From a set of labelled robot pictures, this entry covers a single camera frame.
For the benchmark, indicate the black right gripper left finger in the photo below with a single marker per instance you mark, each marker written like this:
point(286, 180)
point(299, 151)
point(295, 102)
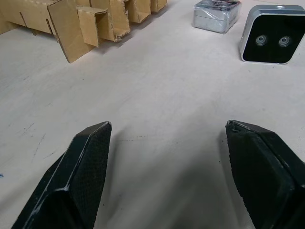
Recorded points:
point(78, 171)

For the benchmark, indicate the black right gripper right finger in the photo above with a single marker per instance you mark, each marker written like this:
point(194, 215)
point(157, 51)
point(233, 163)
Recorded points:
point(262, 171)

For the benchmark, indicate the brown cardboard slotted organizer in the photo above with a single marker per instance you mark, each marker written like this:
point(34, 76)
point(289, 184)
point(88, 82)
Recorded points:
point(71, 21)

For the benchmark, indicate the silver metal tin box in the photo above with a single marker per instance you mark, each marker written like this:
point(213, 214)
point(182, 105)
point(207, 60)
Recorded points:
point(215, 16)

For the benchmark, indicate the silver black stereo camera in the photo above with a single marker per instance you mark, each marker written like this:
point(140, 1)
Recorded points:
point(271, 35)

